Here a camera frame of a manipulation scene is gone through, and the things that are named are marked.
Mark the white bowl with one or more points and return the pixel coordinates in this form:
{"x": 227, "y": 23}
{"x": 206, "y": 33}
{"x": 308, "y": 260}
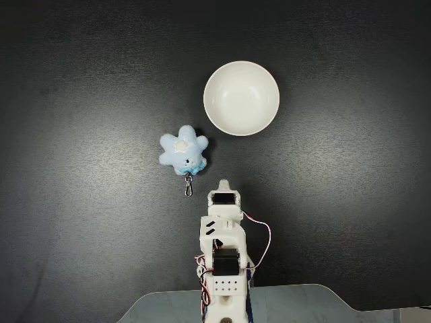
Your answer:
{"x": 241, "y": 97}

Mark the blue circuit board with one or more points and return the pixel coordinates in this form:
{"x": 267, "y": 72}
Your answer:
{"x": 250, "y": 296}

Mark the grey fabric sheet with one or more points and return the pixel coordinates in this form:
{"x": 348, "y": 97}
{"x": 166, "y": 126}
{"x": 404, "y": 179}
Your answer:
{"x": 303, "y": 304}

